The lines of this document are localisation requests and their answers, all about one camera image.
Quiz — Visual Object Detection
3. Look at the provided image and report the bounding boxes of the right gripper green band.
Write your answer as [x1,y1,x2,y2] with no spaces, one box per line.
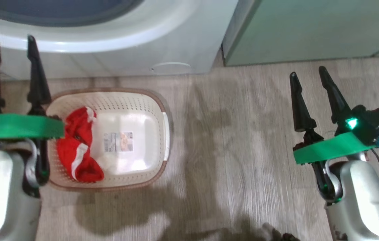
[289,66,377,164]

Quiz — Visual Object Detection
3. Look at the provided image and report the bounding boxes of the dark lumpy object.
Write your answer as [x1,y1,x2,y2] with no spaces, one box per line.
[260,223,301,241]

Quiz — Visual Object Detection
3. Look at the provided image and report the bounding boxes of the printed label inside basket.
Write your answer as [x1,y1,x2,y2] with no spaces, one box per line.
[104,132,133,153]

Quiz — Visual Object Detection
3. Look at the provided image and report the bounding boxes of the red garment with white stripes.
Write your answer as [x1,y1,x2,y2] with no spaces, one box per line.
[57,106,105,183]

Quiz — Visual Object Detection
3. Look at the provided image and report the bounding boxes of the cream perforated laundry basket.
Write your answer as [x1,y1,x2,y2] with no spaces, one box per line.
[44,88,172,192]

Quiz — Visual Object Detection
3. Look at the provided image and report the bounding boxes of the white front-load washing machine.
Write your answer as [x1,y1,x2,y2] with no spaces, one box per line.
[0,0,239,81]

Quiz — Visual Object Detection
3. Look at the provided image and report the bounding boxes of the round white filter cover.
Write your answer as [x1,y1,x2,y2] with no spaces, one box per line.
[150,62,192,75]

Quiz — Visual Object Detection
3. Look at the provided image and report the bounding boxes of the large pale green cabinet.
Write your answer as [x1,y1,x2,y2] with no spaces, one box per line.
[223,0,379,67]

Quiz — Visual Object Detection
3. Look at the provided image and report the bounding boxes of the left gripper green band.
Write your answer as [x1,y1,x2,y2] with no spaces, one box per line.
[0,35,65,140]

